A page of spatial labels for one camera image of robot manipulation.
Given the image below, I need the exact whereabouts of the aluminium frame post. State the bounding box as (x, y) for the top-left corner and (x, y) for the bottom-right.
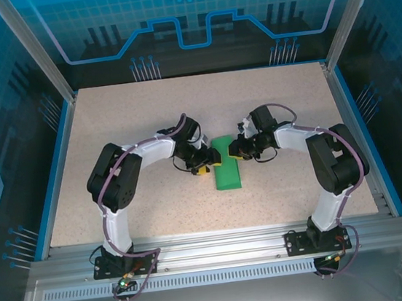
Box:
(316, 0), (402, 72)
(0, 0), (79, 112)

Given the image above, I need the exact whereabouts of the aluminium side rail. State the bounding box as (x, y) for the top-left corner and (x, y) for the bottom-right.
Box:
(319, 55), (393, 222)

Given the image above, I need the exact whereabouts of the aluminium mounting rail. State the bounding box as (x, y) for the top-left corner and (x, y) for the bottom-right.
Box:
(28, 205), (402, 289)

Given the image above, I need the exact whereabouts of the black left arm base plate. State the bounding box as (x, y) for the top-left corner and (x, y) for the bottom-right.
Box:
(91, 249), (162, 282)

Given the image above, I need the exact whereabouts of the slotted metal cable duct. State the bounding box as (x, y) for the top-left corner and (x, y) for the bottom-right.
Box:
(42, 247), (402, 301)

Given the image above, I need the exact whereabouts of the blue table edge strip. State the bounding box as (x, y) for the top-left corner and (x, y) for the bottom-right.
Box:
(15, 99), (92, 262)
(332, 60), (402, 223)

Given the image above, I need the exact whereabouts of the cable connector with green light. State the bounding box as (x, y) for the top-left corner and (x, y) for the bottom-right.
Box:
(321, 249), (350, 265)
(115, 270), (138, 291)

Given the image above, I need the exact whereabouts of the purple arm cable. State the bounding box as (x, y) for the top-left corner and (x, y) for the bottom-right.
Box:
(267, 91), (382, 284)
(87, 112), (209, 301)

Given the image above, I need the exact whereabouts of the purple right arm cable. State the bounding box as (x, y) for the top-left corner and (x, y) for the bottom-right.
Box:
(267, 91), (382, 284)

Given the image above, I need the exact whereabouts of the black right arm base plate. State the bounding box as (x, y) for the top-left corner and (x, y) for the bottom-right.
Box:
(283, 223), (353, 258)

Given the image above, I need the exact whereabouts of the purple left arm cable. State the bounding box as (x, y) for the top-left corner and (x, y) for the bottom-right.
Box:
(87, 112), (209, 301)

